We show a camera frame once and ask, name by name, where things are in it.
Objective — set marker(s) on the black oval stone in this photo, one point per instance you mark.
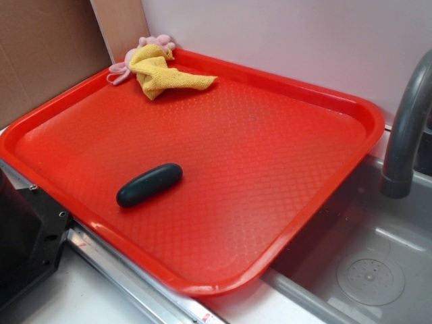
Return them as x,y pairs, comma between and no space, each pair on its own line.
149,184

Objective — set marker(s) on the yellow microfiber cloth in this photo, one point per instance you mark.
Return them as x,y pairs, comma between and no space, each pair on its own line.
155,76

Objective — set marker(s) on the grey sink faucet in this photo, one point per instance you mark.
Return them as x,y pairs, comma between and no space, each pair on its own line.
409,146

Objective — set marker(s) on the grey sink basin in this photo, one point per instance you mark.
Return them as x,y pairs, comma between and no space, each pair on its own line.
363,257

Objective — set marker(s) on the aluminium rail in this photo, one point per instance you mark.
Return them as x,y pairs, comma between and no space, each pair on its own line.
93,283

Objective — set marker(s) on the pink plush toy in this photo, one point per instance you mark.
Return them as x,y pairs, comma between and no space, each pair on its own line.
148,48

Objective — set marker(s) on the red plastic tray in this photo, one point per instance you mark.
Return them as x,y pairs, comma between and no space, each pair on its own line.
260,155

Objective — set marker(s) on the brown cardboard panel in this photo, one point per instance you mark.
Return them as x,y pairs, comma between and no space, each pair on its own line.
48,47

